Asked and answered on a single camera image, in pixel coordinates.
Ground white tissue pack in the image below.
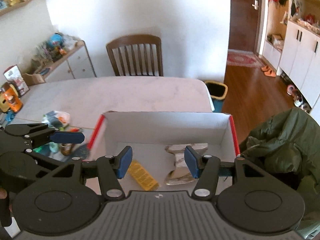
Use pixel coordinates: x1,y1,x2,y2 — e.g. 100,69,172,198
42,111,71,129

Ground silver foil snack pouch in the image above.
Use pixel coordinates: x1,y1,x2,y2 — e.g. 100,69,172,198
164,143,208,186

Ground yellow small box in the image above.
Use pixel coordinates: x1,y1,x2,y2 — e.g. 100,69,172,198
128,159,159,191

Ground red white cardboard box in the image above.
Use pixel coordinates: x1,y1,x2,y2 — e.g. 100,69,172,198
88,112,240,193

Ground person's left hand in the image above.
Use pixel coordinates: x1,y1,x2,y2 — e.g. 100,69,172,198
0,188,12,212

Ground blue cloth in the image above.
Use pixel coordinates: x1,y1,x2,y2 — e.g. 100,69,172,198
5,111,16,124

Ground cardboard box on sideboard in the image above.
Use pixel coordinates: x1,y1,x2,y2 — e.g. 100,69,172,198
22,73,46,87

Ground white drawer sideboard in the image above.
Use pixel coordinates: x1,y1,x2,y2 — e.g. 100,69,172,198
35,40,97,83

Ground orange brown bottle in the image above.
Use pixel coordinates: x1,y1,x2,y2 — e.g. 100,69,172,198
1,82,23,113

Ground yellow rim trash bin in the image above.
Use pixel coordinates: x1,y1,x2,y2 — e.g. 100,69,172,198
204,80,228,113

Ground dark green jacket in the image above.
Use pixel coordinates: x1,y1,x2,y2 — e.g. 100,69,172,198
239,108,319,239

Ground red white snack bag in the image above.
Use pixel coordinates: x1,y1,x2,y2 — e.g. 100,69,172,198
3,65,29,96

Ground blue toy on sideboard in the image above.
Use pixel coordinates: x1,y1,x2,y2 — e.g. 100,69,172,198
48,33,63,48

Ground brown wooden chair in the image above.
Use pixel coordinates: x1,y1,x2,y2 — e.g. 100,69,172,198
106,34,163,76

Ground orange slippers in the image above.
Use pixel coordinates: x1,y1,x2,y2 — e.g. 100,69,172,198
261,66,277,77

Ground red round door rug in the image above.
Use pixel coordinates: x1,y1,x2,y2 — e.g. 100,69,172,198
227,50,264,68

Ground white shoe cabinet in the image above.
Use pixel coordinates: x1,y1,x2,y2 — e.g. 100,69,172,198
262,0,319,108

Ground brown entrance door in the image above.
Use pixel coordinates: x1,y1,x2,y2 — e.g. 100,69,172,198
228,0,261,52

